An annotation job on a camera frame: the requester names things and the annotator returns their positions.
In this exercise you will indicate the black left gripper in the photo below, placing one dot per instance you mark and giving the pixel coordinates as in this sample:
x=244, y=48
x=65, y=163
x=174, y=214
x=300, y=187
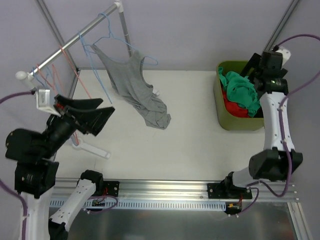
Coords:
x=75, y=119

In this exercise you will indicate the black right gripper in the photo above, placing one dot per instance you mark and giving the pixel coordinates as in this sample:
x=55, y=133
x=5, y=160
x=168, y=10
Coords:
x=251, y=66

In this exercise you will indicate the green tank top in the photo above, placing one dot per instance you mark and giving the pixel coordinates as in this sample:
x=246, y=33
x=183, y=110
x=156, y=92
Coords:
x=240, y=90

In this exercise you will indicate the red tank top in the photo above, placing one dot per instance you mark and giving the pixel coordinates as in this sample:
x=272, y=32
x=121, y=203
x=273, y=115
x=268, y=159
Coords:
x=233, y=108

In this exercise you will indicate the grey tank top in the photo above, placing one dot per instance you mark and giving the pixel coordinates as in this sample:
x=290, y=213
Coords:
x=127, y=80

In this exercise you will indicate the light blue wire hanger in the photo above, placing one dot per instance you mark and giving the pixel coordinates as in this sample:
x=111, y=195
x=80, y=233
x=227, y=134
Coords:
x=38, y=78

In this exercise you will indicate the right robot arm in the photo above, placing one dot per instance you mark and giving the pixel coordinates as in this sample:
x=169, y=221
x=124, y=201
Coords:
x=278, y=159

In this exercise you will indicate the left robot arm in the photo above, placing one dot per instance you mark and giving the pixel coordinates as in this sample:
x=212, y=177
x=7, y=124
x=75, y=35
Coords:
x=35, y=173

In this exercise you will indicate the silver clothes rack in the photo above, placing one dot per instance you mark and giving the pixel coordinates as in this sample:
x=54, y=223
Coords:
x=27, y=77

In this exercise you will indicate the olive green plastic basket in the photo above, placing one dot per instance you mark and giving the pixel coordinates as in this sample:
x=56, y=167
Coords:
x=226, y=120

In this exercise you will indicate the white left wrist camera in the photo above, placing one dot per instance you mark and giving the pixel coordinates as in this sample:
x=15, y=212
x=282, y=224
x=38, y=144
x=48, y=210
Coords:
x=45, y=100

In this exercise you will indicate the aluminium rail with cable duct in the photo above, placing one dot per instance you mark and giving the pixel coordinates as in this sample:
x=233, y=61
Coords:
x=179, y=195

